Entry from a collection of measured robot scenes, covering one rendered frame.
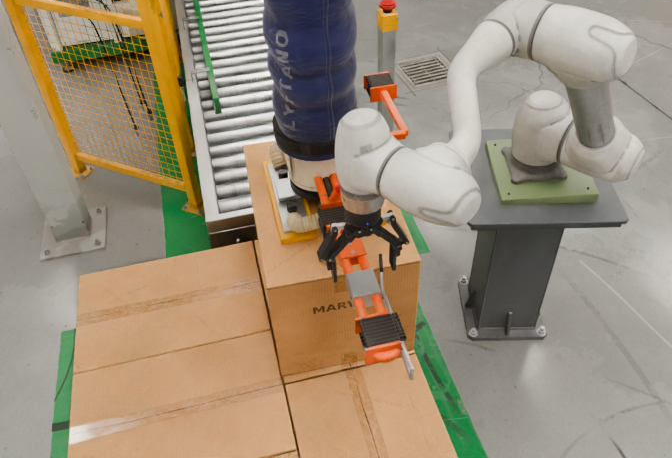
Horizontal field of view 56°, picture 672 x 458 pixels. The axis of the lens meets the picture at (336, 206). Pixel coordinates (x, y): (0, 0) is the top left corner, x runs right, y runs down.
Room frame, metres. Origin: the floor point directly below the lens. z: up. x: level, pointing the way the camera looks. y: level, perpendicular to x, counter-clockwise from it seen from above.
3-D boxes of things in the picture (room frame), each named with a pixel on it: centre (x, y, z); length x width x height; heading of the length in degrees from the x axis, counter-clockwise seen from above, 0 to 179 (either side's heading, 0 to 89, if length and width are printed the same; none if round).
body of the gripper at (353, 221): (0.94, -0.05, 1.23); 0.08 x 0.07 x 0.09; 101
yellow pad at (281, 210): (1.33, 0.13, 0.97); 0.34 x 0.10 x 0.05; 11
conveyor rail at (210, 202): (2.77, 0.69, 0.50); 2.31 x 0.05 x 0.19; 12
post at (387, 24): (2.36, -0.24, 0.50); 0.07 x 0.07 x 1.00; 12
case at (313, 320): (1.34, 0.04, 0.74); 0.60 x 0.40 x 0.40; 10
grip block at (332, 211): (1.10, -0.01, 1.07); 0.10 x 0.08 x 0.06; 101
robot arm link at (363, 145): (0.93, -0.06, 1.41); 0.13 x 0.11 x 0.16; 47
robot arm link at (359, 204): (0.94, -0.05, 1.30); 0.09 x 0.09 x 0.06
